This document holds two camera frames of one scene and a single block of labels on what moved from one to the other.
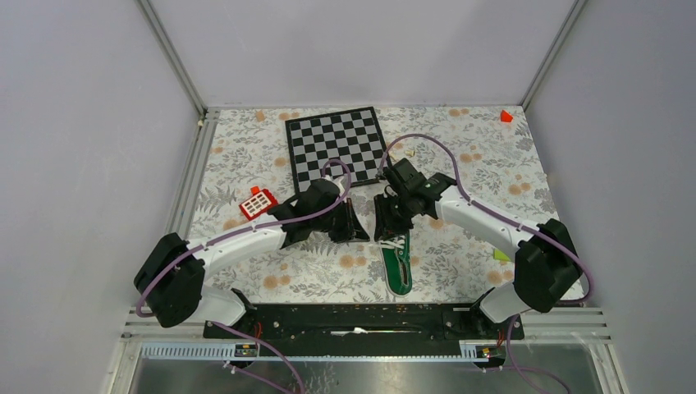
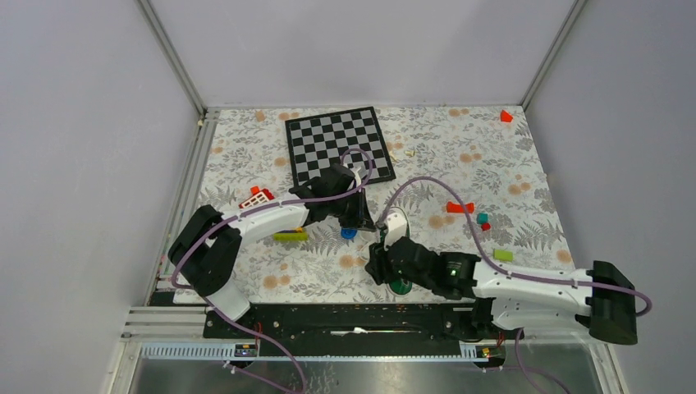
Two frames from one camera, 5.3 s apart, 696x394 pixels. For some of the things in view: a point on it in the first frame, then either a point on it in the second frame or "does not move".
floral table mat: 488,155 does not move
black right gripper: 385,226 → 378,264
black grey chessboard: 351,136 does not move
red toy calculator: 261,202 does not move
